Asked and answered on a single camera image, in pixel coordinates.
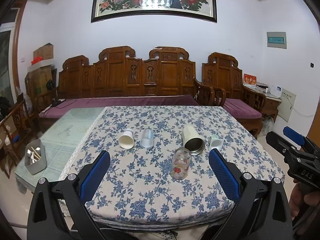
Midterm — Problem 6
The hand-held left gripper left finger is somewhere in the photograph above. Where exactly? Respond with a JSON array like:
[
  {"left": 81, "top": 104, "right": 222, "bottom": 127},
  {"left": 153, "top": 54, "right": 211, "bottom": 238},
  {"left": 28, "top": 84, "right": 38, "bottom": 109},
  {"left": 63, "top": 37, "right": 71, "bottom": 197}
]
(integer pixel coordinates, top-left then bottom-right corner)
[{"left": 27, "top": 150, "right": 111, "bottom": 240}]

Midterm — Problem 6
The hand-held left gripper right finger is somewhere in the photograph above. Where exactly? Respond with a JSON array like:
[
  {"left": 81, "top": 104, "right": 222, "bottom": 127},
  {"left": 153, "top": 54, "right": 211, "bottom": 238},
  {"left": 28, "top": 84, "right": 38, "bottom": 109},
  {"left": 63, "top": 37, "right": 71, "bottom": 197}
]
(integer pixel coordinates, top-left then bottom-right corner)
[{"left": 208, "top": 148, "right": 294, "bottom": 240}]

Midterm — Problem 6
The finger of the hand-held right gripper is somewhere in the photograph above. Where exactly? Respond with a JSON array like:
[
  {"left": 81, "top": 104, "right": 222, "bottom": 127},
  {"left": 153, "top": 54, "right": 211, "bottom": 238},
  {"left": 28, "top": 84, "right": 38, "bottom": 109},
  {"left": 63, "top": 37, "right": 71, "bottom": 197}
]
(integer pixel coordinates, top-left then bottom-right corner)
[
  {"left": 266, "top": 131, "right": 301, "bottom": 157},
  {"left": 283, "top": 126, "right": 320, "bottom": 155}
]

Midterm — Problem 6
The small white green cup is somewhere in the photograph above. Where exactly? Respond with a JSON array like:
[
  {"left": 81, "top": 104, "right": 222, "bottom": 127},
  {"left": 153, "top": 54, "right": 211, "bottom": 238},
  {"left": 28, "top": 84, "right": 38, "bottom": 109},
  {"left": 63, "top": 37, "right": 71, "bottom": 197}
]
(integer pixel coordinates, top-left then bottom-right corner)
[{"left": 208, "top": 134, "right": 224, "bottom": 153}]

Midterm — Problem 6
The glass cup with red print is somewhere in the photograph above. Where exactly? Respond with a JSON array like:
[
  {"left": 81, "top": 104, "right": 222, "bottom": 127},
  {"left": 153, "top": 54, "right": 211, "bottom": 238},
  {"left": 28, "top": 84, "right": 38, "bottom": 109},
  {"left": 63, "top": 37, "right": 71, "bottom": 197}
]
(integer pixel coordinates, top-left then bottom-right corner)
[{"left": 170, "top": 148, "right": 192, "bottom": 180}]

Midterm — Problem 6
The white paper cup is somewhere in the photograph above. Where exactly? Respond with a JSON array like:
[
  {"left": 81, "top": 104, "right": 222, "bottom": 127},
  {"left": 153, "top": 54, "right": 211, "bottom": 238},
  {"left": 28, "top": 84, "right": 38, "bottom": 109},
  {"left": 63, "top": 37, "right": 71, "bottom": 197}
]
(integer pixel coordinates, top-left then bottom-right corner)
[{"left": 118, "top": 129, "right": 135, "bottom": 149}]

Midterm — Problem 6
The cream steel tumbler cup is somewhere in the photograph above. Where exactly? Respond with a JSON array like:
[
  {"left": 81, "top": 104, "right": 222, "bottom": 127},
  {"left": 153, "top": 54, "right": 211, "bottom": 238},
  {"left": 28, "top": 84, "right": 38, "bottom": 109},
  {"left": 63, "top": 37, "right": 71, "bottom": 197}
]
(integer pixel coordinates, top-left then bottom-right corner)
[{"left": 182, "top": 125, "right": 206, "bottom": 156}]

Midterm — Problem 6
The clear plastic cup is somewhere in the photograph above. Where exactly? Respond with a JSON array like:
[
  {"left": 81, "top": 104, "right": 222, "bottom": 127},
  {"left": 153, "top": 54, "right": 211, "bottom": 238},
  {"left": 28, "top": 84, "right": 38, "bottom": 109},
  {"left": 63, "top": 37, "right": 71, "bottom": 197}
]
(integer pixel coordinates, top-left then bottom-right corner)
[{"left": 139, "top": 129, "right": 154, "bottom": 148}]

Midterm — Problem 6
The person's right hand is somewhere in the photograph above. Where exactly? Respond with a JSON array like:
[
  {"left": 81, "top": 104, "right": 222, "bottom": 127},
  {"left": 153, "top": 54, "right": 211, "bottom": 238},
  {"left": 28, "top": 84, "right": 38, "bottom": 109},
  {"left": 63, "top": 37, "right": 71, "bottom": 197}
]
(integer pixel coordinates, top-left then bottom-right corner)
[{"left": 289, "top": 179, "right": 320, "bottom": 227}]

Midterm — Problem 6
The wooden side table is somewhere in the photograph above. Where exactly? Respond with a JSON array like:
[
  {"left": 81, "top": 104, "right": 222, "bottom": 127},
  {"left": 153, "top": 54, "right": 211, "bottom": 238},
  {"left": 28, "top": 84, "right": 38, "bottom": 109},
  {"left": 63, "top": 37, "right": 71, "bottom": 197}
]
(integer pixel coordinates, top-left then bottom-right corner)
[{"left": 244, "top": 85, "right": 282, "bottom": 122}]

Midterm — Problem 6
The white box device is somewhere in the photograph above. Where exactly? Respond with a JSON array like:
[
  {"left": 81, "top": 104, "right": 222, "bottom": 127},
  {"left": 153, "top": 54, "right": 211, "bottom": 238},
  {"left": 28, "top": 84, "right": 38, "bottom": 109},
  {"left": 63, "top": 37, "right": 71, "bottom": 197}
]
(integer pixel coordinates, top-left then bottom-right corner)
[{"left": 270, "top": 85, "right": 284, "bottom": 97}]

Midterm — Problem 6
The green top coffee table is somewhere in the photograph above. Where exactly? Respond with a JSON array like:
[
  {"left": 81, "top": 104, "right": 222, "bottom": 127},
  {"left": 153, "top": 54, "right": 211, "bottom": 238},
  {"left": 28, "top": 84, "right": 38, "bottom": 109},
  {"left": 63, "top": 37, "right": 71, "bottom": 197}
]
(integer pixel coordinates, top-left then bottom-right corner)
[{"left": 14, "top": 107, "right": 105, "bottom": 195}]

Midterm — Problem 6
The short purple seat cushion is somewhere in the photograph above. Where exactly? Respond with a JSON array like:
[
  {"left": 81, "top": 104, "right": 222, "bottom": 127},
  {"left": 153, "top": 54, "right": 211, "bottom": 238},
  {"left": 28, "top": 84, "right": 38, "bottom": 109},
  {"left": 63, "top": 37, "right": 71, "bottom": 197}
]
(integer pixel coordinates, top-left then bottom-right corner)
[{"left": 223, "top": 98, "right": 262, "bottom": 120}]

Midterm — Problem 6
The blue floral tablecloth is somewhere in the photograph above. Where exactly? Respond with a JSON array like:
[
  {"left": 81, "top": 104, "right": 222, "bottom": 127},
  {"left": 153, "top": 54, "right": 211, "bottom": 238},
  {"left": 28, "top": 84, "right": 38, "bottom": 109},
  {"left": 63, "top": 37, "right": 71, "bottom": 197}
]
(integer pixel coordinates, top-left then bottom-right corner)
[{"left": 58, "top": 106, "right": 285, "bottom": 227}]

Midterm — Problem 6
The grey cutlery container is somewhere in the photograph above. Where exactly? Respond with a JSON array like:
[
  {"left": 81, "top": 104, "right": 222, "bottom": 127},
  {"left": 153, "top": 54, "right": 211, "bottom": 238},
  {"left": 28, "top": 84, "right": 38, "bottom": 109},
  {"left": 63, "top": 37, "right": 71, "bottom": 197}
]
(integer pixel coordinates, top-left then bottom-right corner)
[{"left": 24, "top": 139, "right": 47, "bottom": 175}]

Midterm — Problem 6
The red desk calendar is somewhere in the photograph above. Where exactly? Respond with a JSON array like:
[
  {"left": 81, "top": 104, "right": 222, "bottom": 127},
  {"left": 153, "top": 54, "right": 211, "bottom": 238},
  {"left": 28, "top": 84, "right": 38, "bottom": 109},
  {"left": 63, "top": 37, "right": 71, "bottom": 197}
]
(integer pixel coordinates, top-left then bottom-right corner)
[{"left": 243, "top": 74, "right": 257, "bottom": 87}]

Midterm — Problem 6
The long purple seat cushion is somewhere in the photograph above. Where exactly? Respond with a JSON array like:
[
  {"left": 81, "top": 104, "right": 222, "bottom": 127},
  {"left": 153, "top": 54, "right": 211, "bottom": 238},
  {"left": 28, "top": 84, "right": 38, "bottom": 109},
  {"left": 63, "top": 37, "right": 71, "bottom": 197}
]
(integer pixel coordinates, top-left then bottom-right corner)
[{"left": 39, "top": 95, "right": 200, "bottom": 119}]

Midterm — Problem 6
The carved wooden armchair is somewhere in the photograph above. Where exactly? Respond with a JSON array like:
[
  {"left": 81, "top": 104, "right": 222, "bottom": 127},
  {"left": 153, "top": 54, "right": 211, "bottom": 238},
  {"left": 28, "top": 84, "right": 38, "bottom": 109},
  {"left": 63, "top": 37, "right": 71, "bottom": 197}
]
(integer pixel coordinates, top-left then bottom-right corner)
[{"left": 194, "top": 52, "right": 267, "bottom": 138}]

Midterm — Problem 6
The wooden side chair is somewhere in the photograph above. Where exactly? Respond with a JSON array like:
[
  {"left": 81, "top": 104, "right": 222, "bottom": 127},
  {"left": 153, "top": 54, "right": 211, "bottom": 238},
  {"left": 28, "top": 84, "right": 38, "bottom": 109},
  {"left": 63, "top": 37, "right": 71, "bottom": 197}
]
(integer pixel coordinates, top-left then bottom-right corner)
[{"left": 0, "top": 99, "right": 36, "bottom": 178}]

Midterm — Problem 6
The carved wooden sofa bench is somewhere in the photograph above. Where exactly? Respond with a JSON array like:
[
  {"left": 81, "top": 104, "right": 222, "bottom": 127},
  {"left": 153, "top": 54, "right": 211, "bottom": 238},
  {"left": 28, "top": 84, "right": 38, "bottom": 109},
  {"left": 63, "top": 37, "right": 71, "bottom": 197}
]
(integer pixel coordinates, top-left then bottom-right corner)
[{"left": 35, "top": 46, "right": 200, "bottom": 133}]

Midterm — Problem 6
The black desk fan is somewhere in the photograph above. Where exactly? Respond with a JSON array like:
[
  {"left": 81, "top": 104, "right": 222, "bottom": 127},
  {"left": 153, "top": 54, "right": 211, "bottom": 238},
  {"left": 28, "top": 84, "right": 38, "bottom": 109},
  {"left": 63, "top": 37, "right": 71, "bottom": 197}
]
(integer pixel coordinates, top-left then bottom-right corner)
[{"left": 46, "top": 79, "right": 59, "bottom": 105}]

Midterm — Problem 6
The large cardboard box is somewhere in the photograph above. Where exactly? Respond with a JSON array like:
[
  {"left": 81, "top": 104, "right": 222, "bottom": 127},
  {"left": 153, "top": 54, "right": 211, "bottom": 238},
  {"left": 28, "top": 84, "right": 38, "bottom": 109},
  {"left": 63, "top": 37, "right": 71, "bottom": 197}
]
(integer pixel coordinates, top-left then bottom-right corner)
[{"left": 27, "top": 66, "right": 54, "bottom": 102}]

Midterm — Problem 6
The small cardboard box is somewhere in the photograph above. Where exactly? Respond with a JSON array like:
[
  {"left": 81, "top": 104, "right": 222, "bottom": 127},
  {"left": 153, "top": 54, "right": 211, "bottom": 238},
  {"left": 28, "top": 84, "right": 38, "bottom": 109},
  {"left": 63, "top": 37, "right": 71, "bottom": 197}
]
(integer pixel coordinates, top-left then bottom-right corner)
[{"left": 33, "top": 43, "right": 54, "bottom": 60}]

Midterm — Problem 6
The white wall panel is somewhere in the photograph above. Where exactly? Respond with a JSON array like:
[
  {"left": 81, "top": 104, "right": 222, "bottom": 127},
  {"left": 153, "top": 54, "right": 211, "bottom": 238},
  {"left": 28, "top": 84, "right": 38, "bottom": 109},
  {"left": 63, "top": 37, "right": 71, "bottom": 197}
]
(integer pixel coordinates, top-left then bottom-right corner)
[{"left": 277, "top": 87, "right": 297, "bottom": 123}]

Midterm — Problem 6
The wall electrical box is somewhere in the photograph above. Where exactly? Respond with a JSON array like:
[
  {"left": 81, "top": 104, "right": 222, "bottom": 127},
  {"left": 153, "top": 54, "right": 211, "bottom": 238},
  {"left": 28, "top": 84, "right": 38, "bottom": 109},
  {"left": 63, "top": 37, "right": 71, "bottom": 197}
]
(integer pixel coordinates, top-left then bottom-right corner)
[{"left": 266, "top": 31, "right": 287, "bottom": 49}]

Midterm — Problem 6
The wooden door frame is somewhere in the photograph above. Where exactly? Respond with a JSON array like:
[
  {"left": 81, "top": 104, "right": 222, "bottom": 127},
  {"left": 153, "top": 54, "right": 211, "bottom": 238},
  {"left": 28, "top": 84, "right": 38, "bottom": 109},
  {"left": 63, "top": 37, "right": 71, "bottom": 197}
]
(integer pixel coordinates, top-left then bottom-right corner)
[{"left": 12, "top": 0, "right": 27, "bottom": 99}]

